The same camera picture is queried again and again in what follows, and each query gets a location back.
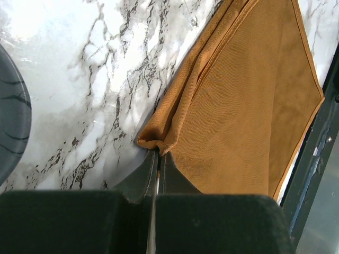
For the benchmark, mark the orange-brown cloth napkin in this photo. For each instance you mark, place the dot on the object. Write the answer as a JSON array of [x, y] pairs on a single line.
[[239, 107]]

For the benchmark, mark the white black striped plate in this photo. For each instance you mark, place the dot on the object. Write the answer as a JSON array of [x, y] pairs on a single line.
[[16, 115]]

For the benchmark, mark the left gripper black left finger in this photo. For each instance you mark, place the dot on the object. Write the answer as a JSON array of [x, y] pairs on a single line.
[[81, 221]]

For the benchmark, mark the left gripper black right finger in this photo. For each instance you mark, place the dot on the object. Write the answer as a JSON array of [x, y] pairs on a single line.
[[188, 221]]

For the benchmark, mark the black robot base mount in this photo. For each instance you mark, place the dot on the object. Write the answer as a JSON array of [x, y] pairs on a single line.
[[313, 157]]

